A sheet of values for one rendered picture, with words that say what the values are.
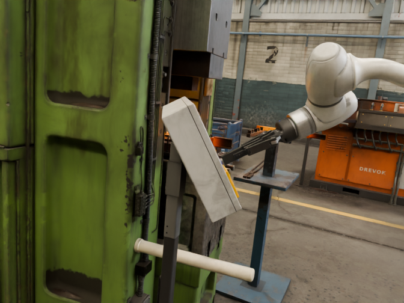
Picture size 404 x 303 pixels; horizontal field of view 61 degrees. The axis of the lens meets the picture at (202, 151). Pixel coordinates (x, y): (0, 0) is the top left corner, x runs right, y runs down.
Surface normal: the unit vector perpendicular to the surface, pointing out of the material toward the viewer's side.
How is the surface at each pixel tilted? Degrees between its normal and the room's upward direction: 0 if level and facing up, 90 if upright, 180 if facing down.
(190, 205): 90
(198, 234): 90
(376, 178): 90
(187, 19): 90
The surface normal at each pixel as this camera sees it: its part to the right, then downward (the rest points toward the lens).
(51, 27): 0.90, 0.17
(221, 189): 0.11, 0.21
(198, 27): -0.32, 0.15
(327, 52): -0.42, -0.58
